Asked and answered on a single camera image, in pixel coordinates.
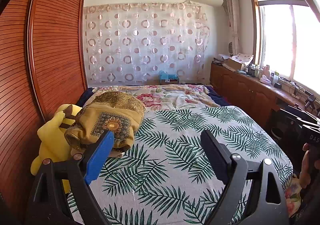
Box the mustard paisley print garment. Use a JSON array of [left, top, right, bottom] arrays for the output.
[[65, 91, 145, 158]]

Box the person's right hand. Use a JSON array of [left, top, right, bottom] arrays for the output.
[[299, 143, 311, 189]]

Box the wooden side cabinet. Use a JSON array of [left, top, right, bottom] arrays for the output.
[[210, 63, 305, 129]]

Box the yellow Pikachu plush toy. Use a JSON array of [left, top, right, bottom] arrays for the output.
[[30, 104, 83, 194]]

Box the cardboard box on cabinet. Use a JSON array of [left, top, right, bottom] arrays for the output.
[[226, 53, 254, 71]]

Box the navy blue blanket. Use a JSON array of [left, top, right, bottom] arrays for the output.
[[75, 88, 94, 107]]

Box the blue toy at bed head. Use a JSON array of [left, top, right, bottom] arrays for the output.
[[159, 71, 179, 85]]

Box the bundled white window curtain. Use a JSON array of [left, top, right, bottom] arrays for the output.
[[226, 0, 241, 55]]

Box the floral pink quilt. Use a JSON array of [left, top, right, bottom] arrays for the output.
[[84, 84, 220, 111]]

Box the wooden louvered wardrobe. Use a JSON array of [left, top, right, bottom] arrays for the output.
[[1, 0, 87, 220]]

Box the white circle-pattern sheer curtain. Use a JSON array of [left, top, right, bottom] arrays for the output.
[[83, 3, 210, 87]]

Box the window with wooden frame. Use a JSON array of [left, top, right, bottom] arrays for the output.
[[252, 0, 319, 94]]

